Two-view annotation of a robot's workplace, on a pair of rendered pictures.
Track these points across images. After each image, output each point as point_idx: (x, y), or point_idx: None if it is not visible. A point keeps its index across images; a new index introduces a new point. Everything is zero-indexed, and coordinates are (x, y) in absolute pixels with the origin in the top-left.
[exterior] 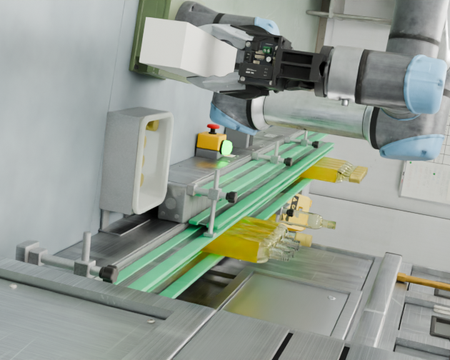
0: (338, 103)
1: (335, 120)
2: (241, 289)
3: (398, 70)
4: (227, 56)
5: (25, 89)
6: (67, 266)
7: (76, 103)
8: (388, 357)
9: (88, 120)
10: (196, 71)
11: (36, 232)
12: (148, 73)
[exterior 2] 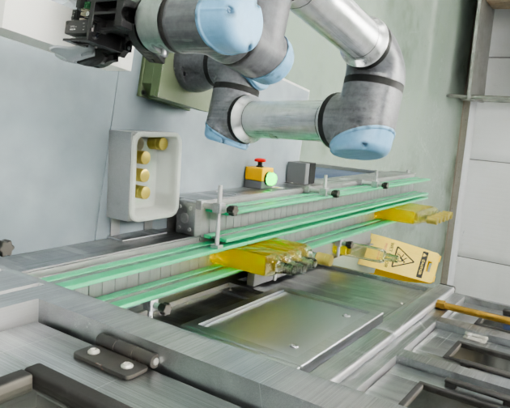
0: (297, 107)
1: (294, 122)
2: (259, 303)
3: (191, 2)
4: None
5: None
6: None
7: (63, 116)
8: (62, 297)
9: (82, 133)
10: (41, 39)
11: (14, 226)
12: (157, 99)
